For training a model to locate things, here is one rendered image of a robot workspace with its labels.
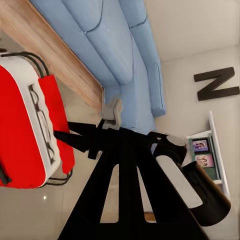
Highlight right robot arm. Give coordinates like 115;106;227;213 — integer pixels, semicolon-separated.
54;97;240;240

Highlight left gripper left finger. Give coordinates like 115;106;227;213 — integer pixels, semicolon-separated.
58;133;133;240

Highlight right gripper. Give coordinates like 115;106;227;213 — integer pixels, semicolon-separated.
54;119;135;160

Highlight radio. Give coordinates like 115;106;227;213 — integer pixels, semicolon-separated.
0;48;75;189

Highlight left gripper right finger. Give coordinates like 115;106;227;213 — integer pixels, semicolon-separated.
125;133;210;240

